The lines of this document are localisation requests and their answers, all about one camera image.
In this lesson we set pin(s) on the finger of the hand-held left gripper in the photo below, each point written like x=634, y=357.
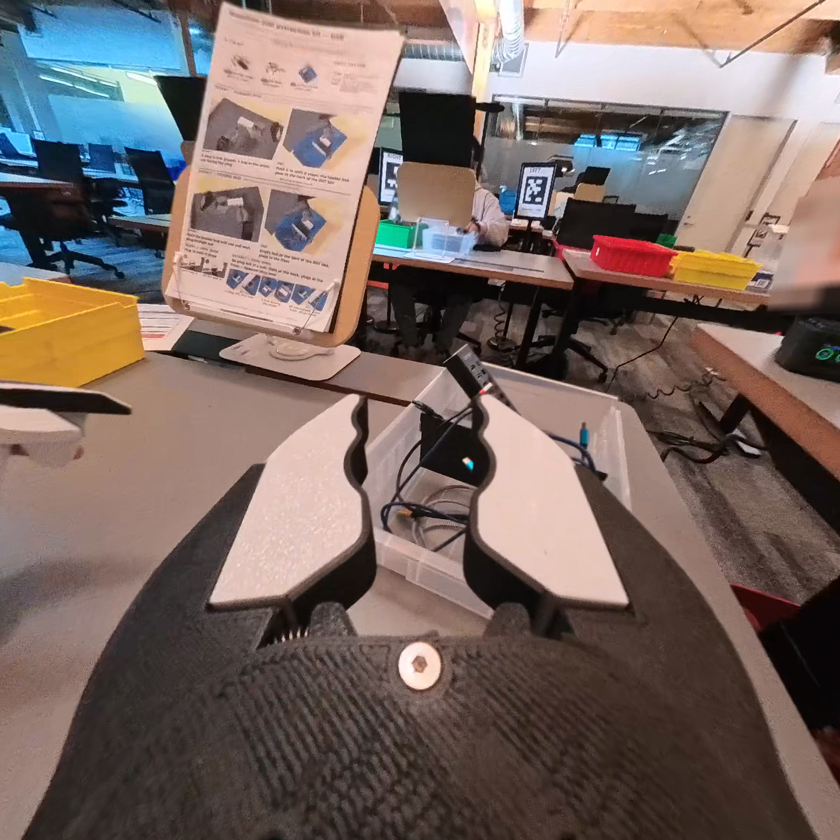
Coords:
x=52, y=397
x=39, y=436

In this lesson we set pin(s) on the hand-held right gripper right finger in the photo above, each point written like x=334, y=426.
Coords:
x=544, y=525

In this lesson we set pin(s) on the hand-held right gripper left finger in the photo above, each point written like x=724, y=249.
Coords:
x=295, y=525

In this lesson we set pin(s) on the yellow plastic bin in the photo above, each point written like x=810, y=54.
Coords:
x=65, y=341

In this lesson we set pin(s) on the black usb hub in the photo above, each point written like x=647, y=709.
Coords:
x=476, y=377

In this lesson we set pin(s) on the paper sheet on table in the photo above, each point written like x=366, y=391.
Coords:
x=164, y=325

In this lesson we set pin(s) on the white card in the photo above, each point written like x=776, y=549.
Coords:
x=295, y=361

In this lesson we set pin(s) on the black office chair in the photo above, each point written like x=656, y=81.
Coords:
x=62, y=177
x=151, y=177

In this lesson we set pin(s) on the black-legged wooden table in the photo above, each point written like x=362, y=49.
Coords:
x=623, y=283

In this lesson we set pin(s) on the grey table wooden edge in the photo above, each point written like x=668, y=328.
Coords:
x=512, y=262

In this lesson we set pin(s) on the red storage tray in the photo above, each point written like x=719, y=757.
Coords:
x=630, y=256

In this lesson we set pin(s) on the small clear plastic bin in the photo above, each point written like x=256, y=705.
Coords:
x=449, y=239

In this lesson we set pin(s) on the yellow storage tray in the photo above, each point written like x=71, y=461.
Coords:
x=712, y=269

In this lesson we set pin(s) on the green plastic bin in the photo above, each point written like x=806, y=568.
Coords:
x=397, y=234

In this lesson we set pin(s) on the black device green lights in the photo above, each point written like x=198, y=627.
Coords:
x=810, y=351

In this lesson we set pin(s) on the black monitor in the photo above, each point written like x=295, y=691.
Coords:
x=180, y=105

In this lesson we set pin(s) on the printed instruction sheet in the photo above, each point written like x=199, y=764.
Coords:
x=289, y=164

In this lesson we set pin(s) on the black framed marker sign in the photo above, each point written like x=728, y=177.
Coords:
x=392, y=177
x=535, y=190

